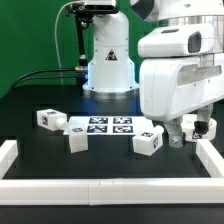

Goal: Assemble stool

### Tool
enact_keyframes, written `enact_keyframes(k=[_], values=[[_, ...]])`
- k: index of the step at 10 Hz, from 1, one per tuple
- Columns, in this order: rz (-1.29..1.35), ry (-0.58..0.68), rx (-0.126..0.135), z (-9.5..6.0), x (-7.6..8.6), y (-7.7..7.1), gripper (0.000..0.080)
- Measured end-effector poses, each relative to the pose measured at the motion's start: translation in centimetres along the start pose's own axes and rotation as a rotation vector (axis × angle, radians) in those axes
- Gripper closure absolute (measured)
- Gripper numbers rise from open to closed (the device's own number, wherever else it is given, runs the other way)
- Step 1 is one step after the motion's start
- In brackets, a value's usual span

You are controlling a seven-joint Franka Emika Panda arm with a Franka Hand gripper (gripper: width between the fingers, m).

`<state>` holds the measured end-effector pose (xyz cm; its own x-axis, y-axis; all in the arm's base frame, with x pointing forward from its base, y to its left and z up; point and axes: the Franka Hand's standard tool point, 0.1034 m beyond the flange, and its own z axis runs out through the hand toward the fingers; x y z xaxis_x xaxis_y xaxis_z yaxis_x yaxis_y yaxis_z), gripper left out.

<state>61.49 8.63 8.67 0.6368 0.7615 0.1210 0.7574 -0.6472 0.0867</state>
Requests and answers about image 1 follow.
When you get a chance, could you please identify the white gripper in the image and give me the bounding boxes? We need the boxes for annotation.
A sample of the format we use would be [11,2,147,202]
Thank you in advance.
[139,53,224,148]

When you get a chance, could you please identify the white round stool seat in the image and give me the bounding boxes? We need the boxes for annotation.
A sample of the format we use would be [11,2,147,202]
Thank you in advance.
[181,114,217,142]

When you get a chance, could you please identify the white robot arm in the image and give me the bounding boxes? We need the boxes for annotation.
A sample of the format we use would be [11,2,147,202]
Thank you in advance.
[84,0,224,147]

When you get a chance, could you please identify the white marker sheet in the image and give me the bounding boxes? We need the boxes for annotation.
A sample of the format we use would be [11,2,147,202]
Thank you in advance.
[69,116,153,135]

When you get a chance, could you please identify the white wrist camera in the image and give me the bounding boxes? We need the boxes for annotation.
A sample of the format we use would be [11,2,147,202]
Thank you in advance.
[138,23,215,58]

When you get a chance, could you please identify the black camera on stand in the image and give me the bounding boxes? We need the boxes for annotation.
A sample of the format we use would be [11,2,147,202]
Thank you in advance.
[66,0,119,67]

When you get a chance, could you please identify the white camera cable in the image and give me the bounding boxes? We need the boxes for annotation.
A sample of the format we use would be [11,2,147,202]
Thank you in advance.
[54,0,84,86]

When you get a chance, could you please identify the black cables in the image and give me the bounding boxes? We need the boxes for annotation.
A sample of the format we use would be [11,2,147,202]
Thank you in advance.
[11,66,88,90]

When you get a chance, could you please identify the white U-shaped frame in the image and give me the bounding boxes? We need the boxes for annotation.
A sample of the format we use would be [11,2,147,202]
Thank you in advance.
[0,140,224,205]

